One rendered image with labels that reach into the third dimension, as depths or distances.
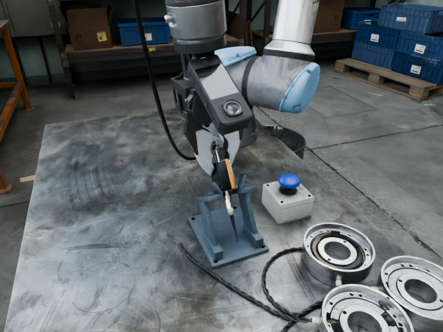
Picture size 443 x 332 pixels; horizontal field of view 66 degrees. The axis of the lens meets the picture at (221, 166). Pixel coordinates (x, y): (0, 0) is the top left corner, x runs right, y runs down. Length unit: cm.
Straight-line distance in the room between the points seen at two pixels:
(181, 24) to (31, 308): 43
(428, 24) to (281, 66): 347
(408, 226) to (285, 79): 147
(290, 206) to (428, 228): 155
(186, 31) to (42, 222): 44
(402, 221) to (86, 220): 174
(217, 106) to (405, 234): 169
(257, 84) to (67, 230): 49
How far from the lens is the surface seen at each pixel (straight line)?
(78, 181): 80
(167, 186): 74
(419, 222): 215
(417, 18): 422
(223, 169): 53
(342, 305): 50
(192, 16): 45
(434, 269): 59
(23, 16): 406
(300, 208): 64
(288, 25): 79
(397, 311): 52
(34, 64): 439
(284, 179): 63
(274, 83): 77
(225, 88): 45
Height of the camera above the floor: 121
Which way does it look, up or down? 31 degrees down
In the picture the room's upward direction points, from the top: straight up
